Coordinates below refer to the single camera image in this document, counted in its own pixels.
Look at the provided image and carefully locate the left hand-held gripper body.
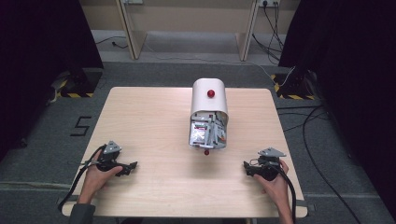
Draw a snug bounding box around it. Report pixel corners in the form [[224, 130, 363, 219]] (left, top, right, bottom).
[[95, 140, 126, 173]]

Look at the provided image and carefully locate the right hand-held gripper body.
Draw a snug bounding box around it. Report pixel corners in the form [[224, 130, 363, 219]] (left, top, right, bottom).
[[248, 147, 288, 182]]

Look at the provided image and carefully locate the person's right hand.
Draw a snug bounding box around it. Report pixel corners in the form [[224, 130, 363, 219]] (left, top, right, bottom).
[[252, 159, 290, 209]]

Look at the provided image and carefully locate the person's left hand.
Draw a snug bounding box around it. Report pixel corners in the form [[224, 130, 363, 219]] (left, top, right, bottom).
[[78, 148, 124, 205]]

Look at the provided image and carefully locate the pile of white sachets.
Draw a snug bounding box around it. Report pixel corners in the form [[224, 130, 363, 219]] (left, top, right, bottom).
[[189, 111, 228, 149]]

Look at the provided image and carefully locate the white container with red knobs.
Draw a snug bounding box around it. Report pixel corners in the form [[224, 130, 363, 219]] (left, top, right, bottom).
[[188, 77, 230, 156]]

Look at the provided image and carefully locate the black stand base hazard tape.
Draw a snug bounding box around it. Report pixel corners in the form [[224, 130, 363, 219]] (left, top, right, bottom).
[[55, 67, 105, 99], [270, 72, 319, 101]]

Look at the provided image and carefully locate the black curtain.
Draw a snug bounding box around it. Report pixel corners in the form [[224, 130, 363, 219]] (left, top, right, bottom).
[[0, 0, 105, 162], [277, 0, 396, 216]]

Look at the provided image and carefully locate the light wooden desk leg panel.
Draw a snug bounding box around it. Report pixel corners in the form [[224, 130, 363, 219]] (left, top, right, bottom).
[[234, 0, 261, 63], [115, 0, 148, 61]]

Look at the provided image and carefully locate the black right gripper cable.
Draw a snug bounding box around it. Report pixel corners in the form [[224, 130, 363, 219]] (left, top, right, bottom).
[[269, 163, 297, 224]]

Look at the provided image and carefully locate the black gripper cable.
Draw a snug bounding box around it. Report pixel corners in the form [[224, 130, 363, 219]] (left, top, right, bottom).
[[269, 163, 297, 224], [57, 144, 108, 213]]

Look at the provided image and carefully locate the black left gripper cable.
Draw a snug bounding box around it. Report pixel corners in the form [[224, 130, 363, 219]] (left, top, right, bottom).
[[57, 144, 108, 213]]

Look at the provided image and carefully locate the long black floor cable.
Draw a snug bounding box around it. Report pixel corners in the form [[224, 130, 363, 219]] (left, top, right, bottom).
[[302, 105, 362, 224]]

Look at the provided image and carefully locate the black cable with plug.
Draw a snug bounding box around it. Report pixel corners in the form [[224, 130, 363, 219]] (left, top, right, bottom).
[[94, 35, 129, 50]]

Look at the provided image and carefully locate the bundle of black socket cables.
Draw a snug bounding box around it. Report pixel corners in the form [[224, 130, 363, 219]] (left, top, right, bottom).
[[251, 2, 286, 63]]

